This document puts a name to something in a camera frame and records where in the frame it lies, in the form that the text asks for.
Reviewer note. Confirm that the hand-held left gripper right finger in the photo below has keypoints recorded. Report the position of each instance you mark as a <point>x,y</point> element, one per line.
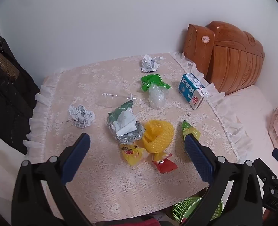
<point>199,157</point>

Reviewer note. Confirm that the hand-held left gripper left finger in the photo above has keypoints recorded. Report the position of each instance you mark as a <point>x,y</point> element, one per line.
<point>76,156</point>

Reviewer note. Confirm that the green and yellow wrapper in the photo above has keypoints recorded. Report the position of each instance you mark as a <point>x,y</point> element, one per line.
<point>188,128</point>

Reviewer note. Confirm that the red snack wrapper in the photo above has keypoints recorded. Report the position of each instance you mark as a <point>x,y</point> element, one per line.
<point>166,166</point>

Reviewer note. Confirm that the white paper ball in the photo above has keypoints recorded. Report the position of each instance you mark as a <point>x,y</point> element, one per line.
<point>81,115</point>
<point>149,64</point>

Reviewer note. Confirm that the yellow foam fruit net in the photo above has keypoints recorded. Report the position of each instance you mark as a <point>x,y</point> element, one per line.
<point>160,134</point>

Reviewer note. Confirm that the green plastic basket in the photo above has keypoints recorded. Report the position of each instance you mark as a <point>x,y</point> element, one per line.
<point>183,208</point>

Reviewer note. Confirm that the yellow snack wrapper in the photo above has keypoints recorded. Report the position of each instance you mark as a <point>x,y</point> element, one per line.
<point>132,156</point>

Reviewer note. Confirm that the silver foil snack bag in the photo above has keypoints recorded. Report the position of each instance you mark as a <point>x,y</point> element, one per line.
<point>129,138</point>

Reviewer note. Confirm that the white paper scrap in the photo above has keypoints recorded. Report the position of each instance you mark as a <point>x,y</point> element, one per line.
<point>124,122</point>

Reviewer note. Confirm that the clear plastic bottle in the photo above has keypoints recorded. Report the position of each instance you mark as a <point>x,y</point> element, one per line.
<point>110,98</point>

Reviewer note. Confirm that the blue and white milk carton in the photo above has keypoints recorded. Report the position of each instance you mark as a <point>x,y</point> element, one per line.
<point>188,88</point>

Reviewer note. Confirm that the clear plastic bag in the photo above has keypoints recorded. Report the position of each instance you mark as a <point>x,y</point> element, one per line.
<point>156,97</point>

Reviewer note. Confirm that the green plastic wrapper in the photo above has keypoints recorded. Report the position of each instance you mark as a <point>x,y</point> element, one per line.
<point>150,80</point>

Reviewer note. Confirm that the lace tablecloth with ruffle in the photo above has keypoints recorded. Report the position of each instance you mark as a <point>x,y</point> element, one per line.
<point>94,181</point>

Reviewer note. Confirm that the pink bed sheet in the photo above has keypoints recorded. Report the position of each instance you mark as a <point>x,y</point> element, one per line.
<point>247,113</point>

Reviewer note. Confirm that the white cloth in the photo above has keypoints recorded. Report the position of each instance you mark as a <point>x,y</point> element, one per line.
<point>2,169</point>

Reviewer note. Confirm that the black jacket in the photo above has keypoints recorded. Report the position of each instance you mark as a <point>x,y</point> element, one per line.
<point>4,98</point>

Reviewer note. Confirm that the wooden bed headboard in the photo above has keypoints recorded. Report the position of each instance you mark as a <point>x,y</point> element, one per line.
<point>233,61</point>

